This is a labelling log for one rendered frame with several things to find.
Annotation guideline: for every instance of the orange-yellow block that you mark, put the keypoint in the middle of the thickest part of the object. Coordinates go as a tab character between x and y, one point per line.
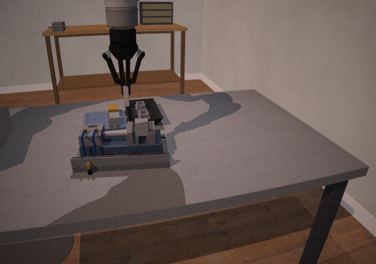
113	108

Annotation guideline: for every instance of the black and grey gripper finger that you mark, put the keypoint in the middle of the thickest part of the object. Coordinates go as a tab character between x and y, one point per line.
140	55
107	56

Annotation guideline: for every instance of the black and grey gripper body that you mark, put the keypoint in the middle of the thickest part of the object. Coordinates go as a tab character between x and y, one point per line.
128	36

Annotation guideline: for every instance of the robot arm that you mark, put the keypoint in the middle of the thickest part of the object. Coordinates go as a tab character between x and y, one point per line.
124	16

